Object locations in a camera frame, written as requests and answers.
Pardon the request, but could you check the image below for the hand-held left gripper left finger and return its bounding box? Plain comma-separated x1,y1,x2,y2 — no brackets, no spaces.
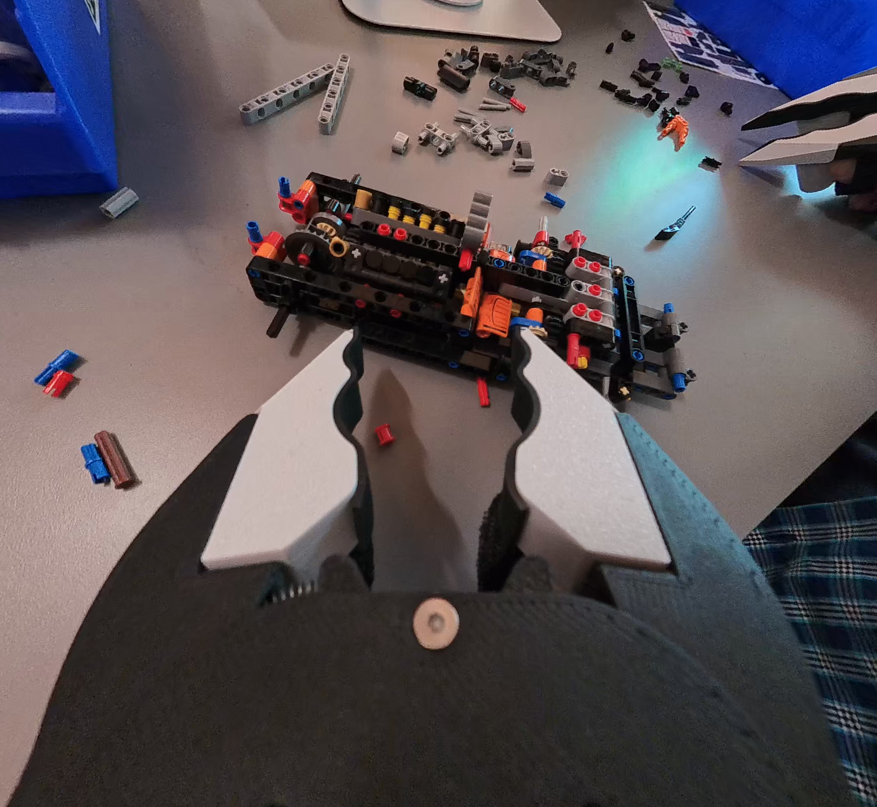
199,329,374,583

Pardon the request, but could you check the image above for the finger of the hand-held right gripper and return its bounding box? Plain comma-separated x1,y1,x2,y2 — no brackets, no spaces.
737,113,877,195
742,69,877,133

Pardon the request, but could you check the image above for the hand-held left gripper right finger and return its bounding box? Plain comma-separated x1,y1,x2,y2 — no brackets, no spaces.
506,327,674,593

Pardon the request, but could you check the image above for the black lego spike piece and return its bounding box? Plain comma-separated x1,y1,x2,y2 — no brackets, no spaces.
654,205,697,242

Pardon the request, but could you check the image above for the pile of black lego pins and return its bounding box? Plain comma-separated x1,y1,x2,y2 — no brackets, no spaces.
599,28,738,170

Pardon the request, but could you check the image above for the partly built lego car model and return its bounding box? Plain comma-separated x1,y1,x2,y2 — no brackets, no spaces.
244,170,699,405

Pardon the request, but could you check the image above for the lego sticker sheet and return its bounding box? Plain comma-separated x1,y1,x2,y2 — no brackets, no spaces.
641,0,783,90

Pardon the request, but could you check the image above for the brown ridged lego connector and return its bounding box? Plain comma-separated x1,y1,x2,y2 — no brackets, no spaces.
93,429,140,490

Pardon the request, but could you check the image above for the group of light grey lego pieces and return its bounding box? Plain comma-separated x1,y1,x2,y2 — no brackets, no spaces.
390,97,539,175

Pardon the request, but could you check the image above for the long grey lego beam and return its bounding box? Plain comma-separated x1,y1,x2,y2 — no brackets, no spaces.
317,52,352,137
238,63,337,127

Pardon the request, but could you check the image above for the person's right hand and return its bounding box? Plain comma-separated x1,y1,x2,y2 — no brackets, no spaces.
828,143,877,212

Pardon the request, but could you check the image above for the blue storage bin with tag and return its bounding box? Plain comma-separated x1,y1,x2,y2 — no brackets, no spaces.
0,0,119,200

